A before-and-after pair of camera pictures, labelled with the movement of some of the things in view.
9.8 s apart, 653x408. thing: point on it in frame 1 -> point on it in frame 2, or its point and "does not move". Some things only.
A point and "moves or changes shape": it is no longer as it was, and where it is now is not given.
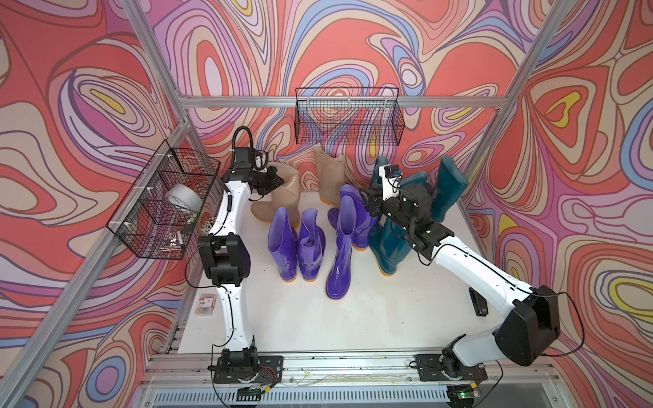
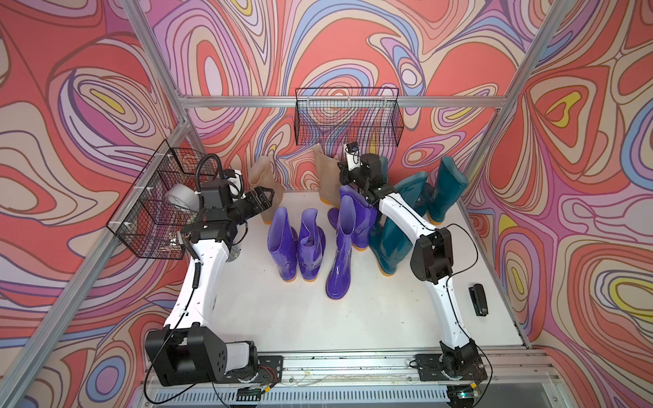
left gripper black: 273,180 -> 263,204
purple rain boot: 282,241 does not move
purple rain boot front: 339,279 does not move
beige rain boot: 332,172 does not move
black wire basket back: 349,116 does not move
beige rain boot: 286,195 moves or changes shape
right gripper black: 374,200 -> 343,172
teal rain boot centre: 417,178 does not move
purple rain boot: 311,246 does not move
